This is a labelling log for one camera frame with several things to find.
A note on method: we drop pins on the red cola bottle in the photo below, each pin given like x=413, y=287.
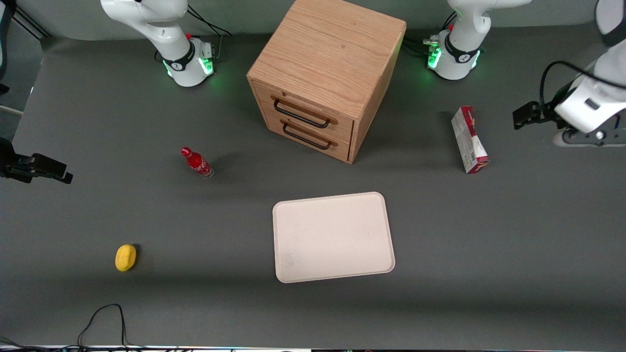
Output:
x=198, y=164

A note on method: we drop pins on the wooden drawer cabinet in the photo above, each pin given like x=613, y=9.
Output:
x=327, y=54

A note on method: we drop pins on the wooden drawer front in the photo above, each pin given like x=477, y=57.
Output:
x=313, y=142
x=303, y=110

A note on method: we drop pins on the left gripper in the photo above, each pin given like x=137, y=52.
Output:
x=548, y=111

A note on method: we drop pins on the yellow lemon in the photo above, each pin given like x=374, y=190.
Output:
x=125, y=257

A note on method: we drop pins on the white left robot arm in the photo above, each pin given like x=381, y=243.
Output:
x=462, y=54

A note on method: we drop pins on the red cookie box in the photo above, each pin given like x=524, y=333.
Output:
x=468, y=142

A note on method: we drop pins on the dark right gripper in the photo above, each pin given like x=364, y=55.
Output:
x=11, y=163

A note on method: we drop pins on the beige rectangular tray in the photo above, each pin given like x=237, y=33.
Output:
x=332, y=237

